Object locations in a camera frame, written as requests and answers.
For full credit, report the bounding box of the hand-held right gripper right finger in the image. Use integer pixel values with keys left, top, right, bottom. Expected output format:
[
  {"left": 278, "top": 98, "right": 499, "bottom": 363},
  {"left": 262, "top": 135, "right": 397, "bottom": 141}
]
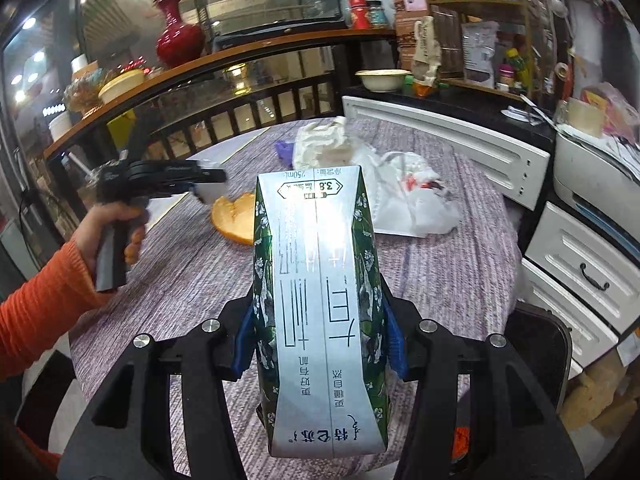
[{"left": 382, "top": 295, "right": 586, "bottom": 480}]

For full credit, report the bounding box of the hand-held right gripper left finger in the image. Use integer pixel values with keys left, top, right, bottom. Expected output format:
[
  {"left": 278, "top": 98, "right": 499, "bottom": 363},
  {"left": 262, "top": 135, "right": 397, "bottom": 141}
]
[{"left": 57, "top": 302, "right": 258, "bottom": 480}]

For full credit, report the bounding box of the yellow fruit peel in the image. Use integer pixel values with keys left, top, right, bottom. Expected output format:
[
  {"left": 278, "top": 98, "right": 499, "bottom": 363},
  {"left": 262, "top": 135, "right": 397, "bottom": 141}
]
[{"left": 211, "top": 192, "right": 257, "bottom": 246}]

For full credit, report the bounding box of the green and white milk carton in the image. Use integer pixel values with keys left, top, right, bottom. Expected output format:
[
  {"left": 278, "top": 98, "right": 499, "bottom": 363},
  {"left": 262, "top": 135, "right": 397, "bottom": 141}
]
[{"left": 250, "top": 164, "right": 391, "bottom": 460}]

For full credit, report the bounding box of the white cloth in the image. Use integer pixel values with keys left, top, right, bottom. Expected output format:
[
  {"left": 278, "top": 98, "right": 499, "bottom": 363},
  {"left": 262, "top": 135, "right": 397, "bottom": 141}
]
[
  {"left": 367, "top": 152, "right": 461, "bottom": 239},
  {"left": 292, "top": 116, "right": 372, "bottom": 171}
]

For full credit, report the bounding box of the person's left forearm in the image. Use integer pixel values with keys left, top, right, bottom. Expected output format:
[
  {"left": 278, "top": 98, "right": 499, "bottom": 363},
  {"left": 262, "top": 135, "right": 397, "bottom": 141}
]
[{"left": 0, "top": 240, "right": 110, "bottom": 393}]

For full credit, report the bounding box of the person's left hand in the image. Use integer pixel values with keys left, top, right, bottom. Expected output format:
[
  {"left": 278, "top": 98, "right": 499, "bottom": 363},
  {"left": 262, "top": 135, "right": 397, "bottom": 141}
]
[{"left": 74, "top": 202, "right": 149, "bottom": 275}]

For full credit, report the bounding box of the purple tablecloth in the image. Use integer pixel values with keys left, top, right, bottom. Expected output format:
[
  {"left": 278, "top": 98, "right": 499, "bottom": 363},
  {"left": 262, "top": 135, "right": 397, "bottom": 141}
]
[{"left": 70, "top": 115, "right": 526, "bottom": 480}]

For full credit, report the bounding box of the cream bowl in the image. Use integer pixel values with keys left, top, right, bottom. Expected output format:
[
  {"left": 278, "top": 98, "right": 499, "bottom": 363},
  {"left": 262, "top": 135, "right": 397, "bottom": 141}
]
[{"left": 98, "top": 69, "right": 146, "bottom": 106}]

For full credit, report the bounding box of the dried flower bunch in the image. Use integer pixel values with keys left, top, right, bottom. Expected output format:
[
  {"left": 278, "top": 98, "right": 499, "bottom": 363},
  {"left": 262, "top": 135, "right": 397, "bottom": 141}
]
[{"left": 65, "top": 70, "right": 109, "bottom": 114}]

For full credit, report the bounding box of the wooden-topped black railing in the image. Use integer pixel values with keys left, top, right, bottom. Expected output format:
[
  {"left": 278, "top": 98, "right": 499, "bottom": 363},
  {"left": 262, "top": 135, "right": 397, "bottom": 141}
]
[{"left": 44, "top": 27, "right": 401, "bottom": 213}]

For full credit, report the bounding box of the red vase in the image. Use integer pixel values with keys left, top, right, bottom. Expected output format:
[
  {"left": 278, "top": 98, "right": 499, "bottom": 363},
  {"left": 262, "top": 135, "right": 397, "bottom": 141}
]
[{"left": 155, "top": 0, "right": 206, "bottom": 69}]

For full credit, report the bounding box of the black chair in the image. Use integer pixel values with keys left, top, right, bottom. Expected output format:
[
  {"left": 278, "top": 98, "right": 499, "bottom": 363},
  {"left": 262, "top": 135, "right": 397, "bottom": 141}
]
[{"left": 510, "top": 301, "right": 574, "bottom": 411}]

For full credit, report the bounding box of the cream basin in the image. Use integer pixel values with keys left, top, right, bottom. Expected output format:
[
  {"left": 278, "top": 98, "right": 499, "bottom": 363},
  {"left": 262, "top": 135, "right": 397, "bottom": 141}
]
[{"left": 354, "top": 69, "right": 411, "bottom": 93}]

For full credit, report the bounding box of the white drawer cabinet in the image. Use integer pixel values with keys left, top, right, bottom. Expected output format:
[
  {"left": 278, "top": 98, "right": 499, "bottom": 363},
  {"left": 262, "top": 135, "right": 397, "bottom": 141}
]
[{"left": 520, "top": 200, "right": 640, "bottom": 367}]

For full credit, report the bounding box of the long white cabinet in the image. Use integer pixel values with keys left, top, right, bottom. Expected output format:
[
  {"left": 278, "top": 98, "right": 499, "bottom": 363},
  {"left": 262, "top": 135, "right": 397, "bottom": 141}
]
[{"left": 342, "top": 95, "right": 551, "bottom": 211}]

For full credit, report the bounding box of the red tin can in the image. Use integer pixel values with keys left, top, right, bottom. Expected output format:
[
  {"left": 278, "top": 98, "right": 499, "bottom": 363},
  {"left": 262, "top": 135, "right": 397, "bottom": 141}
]
[{"left": 348, "top": 0, "right": 371, "bottom": 30}]

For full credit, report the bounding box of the dark-lidded jar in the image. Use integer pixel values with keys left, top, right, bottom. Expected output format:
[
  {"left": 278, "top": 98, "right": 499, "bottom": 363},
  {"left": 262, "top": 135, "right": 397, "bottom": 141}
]
[{"left": 368, "top": 0, "right": 390, "bottom": 30}]

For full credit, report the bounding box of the beige printed paper bag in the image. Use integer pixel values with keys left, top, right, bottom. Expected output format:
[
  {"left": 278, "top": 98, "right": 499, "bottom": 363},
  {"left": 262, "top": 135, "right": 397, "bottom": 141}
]
[{"left": 410, "top": 16, "right": 444, "bottom": 87}]

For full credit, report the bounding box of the brown cardboard box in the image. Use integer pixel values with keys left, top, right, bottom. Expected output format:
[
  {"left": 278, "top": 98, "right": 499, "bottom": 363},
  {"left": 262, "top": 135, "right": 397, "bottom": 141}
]
[{"left": 392, "top": 0, "right": 442, "bottom": 77}]

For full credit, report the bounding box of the white printer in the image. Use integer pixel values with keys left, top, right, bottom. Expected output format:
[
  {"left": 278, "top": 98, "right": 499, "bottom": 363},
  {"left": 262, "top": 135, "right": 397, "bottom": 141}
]
[{"left": 552, "top": 124, "right": 640, "bottom": 222}]

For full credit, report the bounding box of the white printed packet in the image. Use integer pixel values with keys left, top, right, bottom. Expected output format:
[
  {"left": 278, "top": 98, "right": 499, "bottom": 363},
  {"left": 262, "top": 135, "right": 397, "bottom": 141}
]
[{"left": 460, "top": 21, "right": 501, "bottom": 87}]

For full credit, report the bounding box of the group of small bottles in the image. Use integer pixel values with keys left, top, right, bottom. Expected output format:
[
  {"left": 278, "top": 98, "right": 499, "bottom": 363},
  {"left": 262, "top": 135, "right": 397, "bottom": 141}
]
[{"left": 501, "top": 47, "right": 532, "bottom": 93}]

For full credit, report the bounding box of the wooden shelf rack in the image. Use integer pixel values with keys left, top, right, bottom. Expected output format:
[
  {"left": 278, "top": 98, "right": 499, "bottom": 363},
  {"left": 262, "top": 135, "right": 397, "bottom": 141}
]
[{"left": 429, "top": 0, "right": 547, "bottom": 102}]

